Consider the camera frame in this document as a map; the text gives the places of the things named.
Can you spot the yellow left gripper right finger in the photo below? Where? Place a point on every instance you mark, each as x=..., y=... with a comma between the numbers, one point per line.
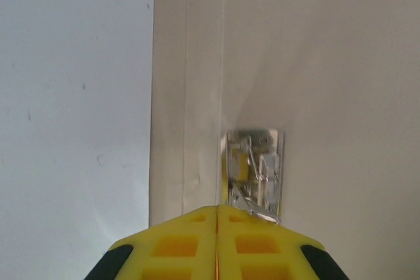
x=262, y=247

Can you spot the silver metal folder clip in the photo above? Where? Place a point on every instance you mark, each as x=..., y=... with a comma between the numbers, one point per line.
x=272, y=162

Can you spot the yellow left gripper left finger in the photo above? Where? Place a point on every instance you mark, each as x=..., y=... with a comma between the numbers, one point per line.
x=177, y=247

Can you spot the brown paper folder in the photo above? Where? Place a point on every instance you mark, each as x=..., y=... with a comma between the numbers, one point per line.
x=328, y=63

